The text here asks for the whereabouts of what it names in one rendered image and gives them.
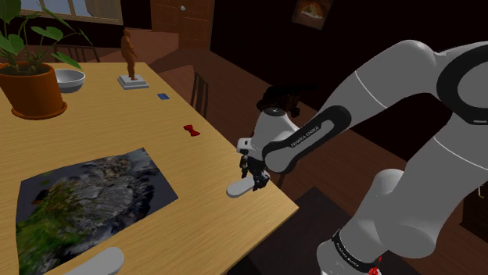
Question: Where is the white oval object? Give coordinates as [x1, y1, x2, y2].
[63, 246, 126, 275]
[226, 177, 256, 198]

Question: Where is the red bow-shaped object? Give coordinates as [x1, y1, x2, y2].
[182, 123, 202, 138]

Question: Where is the dark robot stand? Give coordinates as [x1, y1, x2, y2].
[228, 186, 422, 275]

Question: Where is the dark wooden chair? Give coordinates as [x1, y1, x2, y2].
[189, 70, 210, 120]
[52, 44, 102, 64]

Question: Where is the wooden table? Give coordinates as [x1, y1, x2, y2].
[0, 62, 300, 275]

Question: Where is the landscape print mat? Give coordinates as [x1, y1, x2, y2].
[15, 147, 180, 275]

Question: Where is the brown wooden door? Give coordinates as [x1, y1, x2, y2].
[149, 0, 216, 51]

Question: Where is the brown figure on grey base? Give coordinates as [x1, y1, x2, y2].
[117, 27, 150, 91]

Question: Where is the white bowl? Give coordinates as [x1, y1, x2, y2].
[54, 68, 87, 95]

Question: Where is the green plant in terracotta pot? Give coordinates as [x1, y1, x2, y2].
[0, 0, 95, 121]

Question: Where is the window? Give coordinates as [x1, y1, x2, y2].
[19, 0, 124, 27]

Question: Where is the wall picture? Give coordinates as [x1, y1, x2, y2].
[290, 0, 334, 31]

